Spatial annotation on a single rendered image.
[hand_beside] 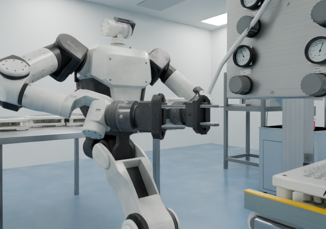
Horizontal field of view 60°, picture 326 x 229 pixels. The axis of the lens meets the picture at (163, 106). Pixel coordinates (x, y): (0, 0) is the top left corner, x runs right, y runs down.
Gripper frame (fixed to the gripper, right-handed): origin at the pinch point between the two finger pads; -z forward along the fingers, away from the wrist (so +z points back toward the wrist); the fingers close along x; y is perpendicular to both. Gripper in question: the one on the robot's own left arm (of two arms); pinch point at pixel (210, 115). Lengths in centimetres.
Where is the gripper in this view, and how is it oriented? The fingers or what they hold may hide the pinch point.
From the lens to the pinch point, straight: 87.9
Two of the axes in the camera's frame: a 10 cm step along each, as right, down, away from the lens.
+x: 0.0, 10.0, 0.1
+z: -5.1, -0.1, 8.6
